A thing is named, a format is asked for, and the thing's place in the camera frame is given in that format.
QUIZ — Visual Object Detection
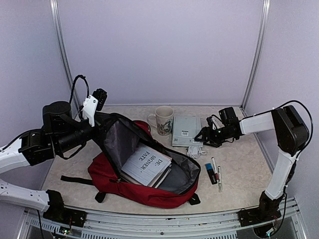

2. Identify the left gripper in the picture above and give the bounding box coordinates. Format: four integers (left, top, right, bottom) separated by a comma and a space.
55, 113, 118, 153

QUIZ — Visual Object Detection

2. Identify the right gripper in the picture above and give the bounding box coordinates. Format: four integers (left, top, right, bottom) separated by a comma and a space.
195, 125, 234, 147

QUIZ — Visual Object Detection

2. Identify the left aluminium frame post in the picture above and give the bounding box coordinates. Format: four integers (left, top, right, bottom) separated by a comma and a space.
49, 0, 82, 110

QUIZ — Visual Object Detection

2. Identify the white charger with cable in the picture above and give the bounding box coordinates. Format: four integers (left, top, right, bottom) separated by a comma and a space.
187, 146, 207, 159

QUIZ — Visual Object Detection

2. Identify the grey photo cover book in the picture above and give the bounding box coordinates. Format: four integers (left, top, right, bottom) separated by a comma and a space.
121, 169, 171, 188

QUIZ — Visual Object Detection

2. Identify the red backpack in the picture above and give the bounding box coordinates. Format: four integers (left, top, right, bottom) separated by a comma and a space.
61, 113, 201, 209

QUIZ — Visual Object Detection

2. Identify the white floral mug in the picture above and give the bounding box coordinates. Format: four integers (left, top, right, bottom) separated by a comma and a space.
147, 106, 174, 136

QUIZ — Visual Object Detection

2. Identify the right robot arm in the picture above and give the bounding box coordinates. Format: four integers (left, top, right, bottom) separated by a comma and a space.
194, 100, 314, 226

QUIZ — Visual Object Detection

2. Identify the slim white pen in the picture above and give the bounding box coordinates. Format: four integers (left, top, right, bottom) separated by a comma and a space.
218, 174, 223, 193

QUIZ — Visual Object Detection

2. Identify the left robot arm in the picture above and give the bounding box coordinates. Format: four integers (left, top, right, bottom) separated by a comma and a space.
0, 101, 112, 227

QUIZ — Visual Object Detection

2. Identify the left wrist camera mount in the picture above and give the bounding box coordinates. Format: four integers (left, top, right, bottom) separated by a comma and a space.
81, 88, 107, 127

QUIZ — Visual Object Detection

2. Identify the aluminium frame post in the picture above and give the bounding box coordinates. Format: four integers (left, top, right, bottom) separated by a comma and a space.
49, 0, 82, 110
241, 0, 271, 111

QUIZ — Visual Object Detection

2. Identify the blue black highlighter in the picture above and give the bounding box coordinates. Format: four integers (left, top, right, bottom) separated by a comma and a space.
205, 163, 217, 185

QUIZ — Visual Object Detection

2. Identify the thin grey booklet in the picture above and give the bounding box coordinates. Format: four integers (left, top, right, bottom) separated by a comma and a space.
171, 115, 203, 147

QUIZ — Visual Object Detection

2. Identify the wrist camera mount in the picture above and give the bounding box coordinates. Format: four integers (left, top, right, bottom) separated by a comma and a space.
81, 88, 107, 127
206, 115, 222, 130

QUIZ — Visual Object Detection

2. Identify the white marker black cap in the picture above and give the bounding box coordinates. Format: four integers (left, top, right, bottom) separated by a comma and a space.
211, 157, 217, 173

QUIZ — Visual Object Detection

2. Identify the right aluminium frame post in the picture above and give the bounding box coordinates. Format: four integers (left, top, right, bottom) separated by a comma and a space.
241, 0, 271, 111

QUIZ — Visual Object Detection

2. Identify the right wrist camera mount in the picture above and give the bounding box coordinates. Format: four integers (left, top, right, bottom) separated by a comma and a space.
206, 115, 222, 130

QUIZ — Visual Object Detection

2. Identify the front aluminium rail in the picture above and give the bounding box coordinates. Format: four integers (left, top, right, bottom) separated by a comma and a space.
17, 198, 308, 239

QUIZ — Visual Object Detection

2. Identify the white Designer Fate book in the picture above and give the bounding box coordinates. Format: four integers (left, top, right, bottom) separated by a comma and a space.
121, 143, 172, 186

